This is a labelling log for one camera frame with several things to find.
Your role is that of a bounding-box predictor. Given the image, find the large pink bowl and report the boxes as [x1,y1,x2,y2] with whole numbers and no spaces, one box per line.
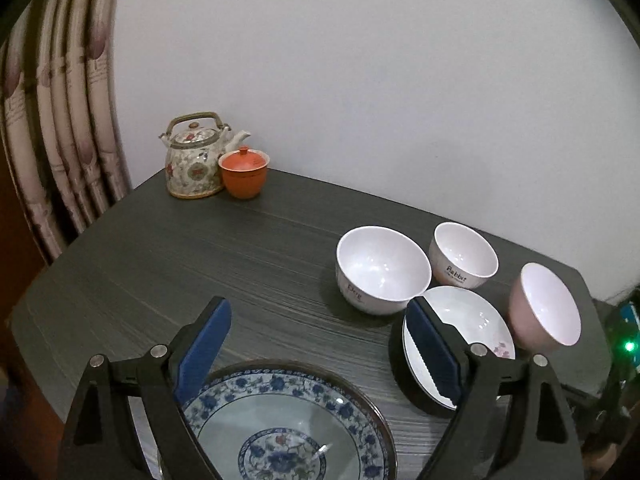
[506,262,582,352]

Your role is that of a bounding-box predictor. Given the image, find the large blue floral plate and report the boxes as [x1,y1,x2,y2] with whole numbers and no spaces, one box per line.
[178,360,397,479]

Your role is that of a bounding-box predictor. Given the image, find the white bowl pink base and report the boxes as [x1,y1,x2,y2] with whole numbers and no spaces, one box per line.
[427,221,499,289]

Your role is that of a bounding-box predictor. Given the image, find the white bowl blue base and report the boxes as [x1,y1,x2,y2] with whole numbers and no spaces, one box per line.
[335,226,433,316]

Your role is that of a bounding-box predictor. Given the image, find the blue orange box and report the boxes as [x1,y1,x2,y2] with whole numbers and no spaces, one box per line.
[620,301,639,375]

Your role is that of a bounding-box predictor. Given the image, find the floral ceramic teapot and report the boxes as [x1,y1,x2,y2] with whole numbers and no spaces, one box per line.
[160,112,250,200]

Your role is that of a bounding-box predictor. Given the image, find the orange lidded cup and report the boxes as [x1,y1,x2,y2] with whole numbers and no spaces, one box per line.
[218,145,270,200]

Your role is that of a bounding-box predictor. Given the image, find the beige patterned curtain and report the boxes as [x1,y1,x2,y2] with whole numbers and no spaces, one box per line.
[1,0,130,261]

